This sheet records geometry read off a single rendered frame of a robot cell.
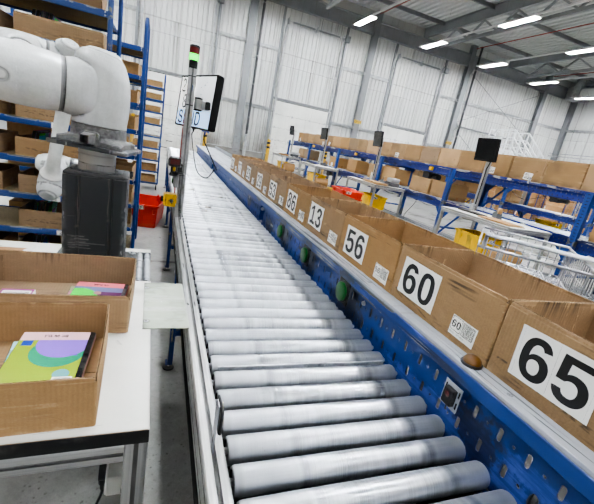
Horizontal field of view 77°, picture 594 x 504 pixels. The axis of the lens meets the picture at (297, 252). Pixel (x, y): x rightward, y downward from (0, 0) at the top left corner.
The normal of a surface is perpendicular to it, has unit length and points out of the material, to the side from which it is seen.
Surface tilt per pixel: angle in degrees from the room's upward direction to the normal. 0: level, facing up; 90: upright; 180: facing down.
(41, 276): 89
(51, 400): 90
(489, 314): 90
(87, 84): 85
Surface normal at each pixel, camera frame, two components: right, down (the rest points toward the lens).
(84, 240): 0.34, 0.33
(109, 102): 0.62, 0.36
